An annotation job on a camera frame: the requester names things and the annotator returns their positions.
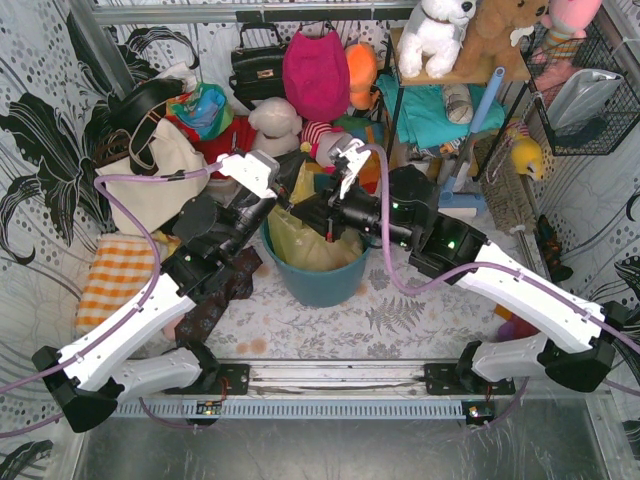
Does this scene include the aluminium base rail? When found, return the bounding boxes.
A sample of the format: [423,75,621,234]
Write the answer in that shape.
[114,357,609,401]

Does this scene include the cream canvas tote bag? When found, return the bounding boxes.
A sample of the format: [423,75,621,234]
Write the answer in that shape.
[106,119,209,233]

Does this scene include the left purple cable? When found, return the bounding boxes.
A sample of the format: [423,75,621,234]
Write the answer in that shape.
[0,167,226,441]

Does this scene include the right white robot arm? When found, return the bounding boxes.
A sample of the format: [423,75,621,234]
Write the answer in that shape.
[291,166,639,393]

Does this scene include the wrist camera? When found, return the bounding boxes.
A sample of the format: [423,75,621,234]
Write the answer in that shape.
[327,135,371,200]
[216,150,280,199]

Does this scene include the pink white plush doll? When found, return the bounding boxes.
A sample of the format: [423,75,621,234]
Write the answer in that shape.
[299,121,353,169]

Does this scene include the white fluffy plush lamb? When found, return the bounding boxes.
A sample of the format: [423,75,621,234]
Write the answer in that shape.
[248,97,302,157]

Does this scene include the yellow plush duck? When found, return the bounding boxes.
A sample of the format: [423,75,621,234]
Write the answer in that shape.
[505,120,543,181]

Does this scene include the colourful striped cloth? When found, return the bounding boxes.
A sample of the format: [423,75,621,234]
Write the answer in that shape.
[165,83,234,143]

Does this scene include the yellow plastic trash bag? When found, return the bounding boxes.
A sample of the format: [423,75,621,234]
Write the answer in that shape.
[268,162,365,274]

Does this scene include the teal plastic trash bin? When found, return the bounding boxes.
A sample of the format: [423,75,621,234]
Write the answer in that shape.
[260,222,371,308]

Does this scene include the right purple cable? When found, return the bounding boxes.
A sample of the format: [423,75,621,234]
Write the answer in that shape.
[362,143,640,401]

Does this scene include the dark patterned necktie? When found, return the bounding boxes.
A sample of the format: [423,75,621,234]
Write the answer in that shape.
[174,246,262,347]

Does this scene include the red garment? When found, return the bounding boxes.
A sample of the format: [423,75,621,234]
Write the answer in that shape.
[192,116,257,164]

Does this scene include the black wire basket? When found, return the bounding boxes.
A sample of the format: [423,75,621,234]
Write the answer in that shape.
[523,24,639,156]

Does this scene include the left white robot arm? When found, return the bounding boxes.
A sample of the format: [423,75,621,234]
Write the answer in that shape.
[32,150,305,433]

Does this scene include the orange plush toy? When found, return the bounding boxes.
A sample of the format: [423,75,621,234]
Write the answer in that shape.
[345,43,378,110]

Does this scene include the teal cloth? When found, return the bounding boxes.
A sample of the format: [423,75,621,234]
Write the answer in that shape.
[376,75,506,149]

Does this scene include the black leather handbag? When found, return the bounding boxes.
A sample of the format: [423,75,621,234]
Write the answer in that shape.
[229,22,288,111]

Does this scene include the magenta felt bag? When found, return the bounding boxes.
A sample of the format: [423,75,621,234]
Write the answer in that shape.
[283,30,350,122]

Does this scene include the white plush dog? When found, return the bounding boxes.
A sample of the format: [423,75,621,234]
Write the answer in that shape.
[398,0,477,79]

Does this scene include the rainbow striped cloth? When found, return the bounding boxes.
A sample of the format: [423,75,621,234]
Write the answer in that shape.
[329,114,389,194]

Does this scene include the light blue squeegee tool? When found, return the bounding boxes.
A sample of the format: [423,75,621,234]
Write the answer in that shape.
[438,66,506,217]

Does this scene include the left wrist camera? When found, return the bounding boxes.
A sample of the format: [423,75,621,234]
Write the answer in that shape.
[216,150,280,199]

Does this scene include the black hat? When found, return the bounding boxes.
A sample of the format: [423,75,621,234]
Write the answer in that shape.
[109,78,184,133]

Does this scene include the orange checkered cloth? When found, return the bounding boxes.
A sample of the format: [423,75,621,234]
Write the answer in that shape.
[75,234,155,334]

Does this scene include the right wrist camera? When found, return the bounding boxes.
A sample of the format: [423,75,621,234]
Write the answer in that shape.
[327,135,371,200]

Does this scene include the grey foil pouch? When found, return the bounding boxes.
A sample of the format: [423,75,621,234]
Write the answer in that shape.
[547,68,624,130]

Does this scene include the pink plush toy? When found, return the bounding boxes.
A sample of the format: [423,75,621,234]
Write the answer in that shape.
[541,0,602,50]

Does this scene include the brown teddy bear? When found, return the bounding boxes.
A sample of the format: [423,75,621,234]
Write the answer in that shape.
[452,0,549,84]

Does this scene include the purple cable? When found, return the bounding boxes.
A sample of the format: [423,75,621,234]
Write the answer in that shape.
[0,167,226,441]
[362,143,640,401]

